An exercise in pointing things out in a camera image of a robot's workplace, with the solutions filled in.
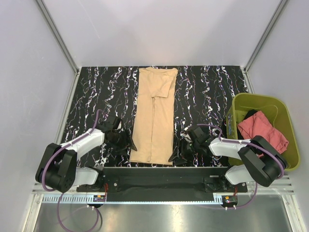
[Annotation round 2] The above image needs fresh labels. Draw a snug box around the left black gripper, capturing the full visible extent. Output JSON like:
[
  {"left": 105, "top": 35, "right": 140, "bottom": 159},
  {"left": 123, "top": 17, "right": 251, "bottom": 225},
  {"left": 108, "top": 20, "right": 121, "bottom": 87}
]
[{"left": 108, "top": 129, "right": 137, "bottom": 156}]

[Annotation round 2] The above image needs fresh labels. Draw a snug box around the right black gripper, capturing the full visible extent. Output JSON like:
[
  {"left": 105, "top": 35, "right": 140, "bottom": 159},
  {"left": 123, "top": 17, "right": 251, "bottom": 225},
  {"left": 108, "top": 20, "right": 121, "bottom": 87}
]
[{"left": 168, "top": 138, "right": 200, "bottom": 166}]

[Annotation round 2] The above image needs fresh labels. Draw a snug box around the beige t shirt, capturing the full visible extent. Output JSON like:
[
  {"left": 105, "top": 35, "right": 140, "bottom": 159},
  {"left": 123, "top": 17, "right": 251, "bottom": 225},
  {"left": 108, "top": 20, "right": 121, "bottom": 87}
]
[{"left": 130, "top": 67, "right": 178, "bottom": 165}]

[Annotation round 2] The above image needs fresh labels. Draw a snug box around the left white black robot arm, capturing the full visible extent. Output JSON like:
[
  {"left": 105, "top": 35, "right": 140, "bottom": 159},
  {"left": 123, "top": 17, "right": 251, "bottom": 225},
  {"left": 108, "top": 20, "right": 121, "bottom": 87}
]
[{"left": 35, "top": 116, "right": 137, "bottom": 193}]

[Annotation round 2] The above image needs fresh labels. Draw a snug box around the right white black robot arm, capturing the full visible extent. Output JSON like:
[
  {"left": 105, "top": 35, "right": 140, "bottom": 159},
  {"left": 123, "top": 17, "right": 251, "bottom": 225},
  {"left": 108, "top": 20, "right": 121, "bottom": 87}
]
[{"left": 169, "top": 124, "right": 288, "bottom": 192}]

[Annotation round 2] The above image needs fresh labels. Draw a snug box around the left small controller board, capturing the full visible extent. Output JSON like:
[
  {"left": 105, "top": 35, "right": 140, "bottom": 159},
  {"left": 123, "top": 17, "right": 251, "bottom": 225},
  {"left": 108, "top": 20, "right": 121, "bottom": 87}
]
[{"left": 93, "top": 195, "right": 106, "bottom": 202}]

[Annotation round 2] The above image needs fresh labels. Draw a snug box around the small controller board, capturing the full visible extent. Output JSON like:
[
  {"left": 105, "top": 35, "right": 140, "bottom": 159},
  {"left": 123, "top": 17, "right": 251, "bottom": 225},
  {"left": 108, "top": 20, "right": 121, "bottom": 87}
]
[
  {"left": 224, "top": 195, "right": 238, "bottom": 203},
  {"left": 93, "top": 195, "right": 106, "bottom": 202}
]

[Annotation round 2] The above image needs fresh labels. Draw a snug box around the right small controller board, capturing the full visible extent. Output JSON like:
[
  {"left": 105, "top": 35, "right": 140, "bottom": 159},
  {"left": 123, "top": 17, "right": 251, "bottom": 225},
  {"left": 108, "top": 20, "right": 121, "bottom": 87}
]
[{"left": 224, "top": 195, "right": 238, "bottom": 203}]

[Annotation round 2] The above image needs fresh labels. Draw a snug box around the black t shirt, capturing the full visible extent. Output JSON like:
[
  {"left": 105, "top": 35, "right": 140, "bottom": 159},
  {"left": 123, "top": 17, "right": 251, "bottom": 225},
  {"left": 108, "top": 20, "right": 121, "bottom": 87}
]
[{"left": 243, "top": 109, "right": 257, "bottom": 120}]

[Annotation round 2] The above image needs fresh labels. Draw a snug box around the pink t shirt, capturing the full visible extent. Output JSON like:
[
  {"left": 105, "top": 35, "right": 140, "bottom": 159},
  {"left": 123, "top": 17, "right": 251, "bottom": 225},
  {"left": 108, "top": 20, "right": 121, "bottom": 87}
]
[{"left": 237, "top": 111, "right": 289, "bottom": 154}]

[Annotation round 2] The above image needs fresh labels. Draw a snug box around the olive green plastic bin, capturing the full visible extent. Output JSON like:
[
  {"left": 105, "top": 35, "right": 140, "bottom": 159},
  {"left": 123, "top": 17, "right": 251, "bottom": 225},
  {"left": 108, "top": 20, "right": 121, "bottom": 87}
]
[{"left": 225, "top": 93, "right": 300, "bottom": 171}]

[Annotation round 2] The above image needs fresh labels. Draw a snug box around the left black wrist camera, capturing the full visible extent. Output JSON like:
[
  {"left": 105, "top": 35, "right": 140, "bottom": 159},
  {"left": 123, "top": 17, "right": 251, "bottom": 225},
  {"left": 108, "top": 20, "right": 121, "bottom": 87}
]
[{"left": 103, "top": 116, "right": 123, "bottom": 131}]

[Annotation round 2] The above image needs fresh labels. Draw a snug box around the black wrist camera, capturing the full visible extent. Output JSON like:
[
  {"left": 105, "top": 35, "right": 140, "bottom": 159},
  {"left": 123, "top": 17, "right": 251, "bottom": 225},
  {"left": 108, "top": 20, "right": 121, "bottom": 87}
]
[
  {"left": 187, "top": 126, "right": 209, "bottom": 144},
  {"left": 103, "top": 116, "right": 123, "bottom": 131}
]

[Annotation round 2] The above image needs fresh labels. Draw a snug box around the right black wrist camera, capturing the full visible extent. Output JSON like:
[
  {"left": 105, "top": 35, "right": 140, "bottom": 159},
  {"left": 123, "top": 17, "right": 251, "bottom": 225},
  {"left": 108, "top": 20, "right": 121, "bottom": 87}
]
[{"left": 187, "top": 126, "right": 209, "bottom": 144}]

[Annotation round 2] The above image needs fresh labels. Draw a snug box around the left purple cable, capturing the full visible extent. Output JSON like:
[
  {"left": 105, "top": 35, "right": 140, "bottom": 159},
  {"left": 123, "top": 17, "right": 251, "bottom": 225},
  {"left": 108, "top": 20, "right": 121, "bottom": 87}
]
[{"left": 41, "top": 110, "right": 103, "bottom": 231}]

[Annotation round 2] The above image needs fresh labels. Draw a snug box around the purple cable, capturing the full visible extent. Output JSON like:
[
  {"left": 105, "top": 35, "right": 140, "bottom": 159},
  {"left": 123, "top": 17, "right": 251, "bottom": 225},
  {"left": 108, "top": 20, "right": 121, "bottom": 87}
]
[
  {"left": 41, "top": 110, "right": 103, "bottom": 231},
  {"left": 197, "top": 123, "right": 285, "bottom": 209}
]

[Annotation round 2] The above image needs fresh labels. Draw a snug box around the left aluminium corner post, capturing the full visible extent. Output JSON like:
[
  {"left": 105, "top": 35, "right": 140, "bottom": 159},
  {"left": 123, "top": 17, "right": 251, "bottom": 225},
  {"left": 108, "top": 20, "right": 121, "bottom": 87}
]
[{"left": 35, "top": 0, "right": 82, "bottom": 74}]

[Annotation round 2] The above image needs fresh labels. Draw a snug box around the aluminium corner post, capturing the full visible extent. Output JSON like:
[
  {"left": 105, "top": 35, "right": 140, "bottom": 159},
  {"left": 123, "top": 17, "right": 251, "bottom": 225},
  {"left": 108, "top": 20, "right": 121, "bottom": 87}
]
[
  {"left": 243, "top": 0, "right": 290, "bottom": 73},
  {"left": 35, "top": 0, "right": 82, "bottom": 74}
]

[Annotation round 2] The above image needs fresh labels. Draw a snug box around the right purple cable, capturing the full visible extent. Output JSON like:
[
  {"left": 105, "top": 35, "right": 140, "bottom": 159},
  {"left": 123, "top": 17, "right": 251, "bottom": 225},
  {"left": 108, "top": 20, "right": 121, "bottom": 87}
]
[{"left": 197, "top": 123, "right": 285, "bottom": 209}]

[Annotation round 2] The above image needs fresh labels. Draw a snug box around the aluminium frame rail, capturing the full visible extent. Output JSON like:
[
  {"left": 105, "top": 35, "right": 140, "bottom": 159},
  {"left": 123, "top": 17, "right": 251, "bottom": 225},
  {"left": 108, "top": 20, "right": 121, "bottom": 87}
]
[{"left": 32, "top": 175, "right": 295, "bottom": 203}]

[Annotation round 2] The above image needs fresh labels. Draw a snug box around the right aluminium corner post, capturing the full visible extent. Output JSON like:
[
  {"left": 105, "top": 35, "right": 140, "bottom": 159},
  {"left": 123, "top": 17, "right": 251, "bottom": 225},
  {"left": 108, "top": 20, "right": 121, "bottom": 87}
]
[{"left": 243, "top": 0, "right": 290, "bottom": 73}]

